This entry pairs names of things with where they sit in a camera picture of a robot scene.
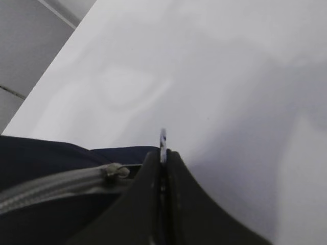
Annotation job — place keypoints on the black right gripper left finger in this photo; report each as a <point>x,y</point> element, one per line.
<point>133,218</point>

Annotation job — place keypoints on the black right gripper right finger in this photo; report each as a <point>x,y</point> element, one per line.
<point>190,214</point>

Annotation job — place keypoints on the navy blue lunch bag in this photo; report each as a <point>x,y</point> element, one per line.
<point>50,191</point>

